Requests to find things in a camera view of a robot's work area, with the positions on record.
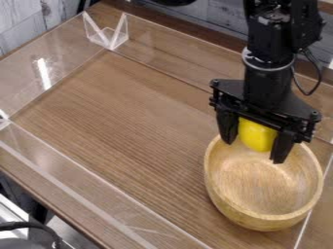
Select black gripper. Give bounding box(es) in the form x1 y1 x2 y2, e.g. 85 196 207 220
209 48 320 164

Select small black wrist cable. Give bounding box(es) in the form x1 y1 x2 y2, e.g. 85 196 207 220
290 47 322 97

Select light wooden bowl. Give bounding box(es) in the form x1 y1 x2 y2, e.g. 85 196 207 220
204 137 323 231

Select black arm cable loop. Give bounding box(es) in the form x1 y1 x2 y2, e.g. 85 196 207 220
151 0 199 7

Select black cable lower left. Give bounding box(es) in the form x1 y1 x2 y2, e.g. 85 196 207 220
0 221 64 249

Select yellow lemon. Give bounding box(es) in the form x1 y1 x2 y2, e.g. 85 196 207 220
238 118 276 153

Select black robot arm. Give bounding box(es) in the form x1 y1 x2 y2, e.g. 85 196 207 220
209 0 324 163

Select clear acrylic corner bracket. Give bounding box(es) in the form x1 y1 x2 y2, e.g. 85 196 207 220
81 12 128 51

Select clear acrylic enclosure walls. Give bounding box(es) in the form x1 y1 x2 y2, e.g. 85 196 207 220
0 15 333 249

